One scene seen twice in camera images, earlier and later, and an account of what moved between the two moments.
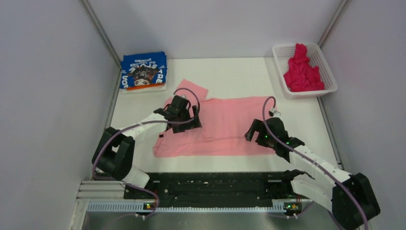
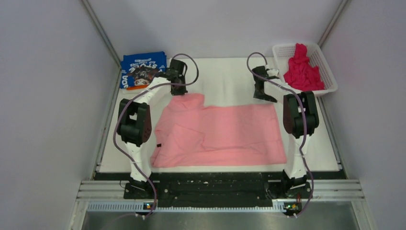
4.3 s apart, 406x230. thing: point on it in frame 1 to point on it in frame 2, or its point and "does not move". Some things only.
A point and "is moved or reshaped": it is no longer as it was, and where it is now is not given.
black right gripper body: x=263 y=137 to x=262 y=96
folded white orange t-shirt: x=150 y=88 does not move
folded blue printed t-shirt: x=143 y=69 does not move
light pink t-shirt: x=225 y=122 is moved or reshaped
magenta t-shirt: x=300 y=75 does not move
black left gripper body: x=183 y=126 to x=181 y=90
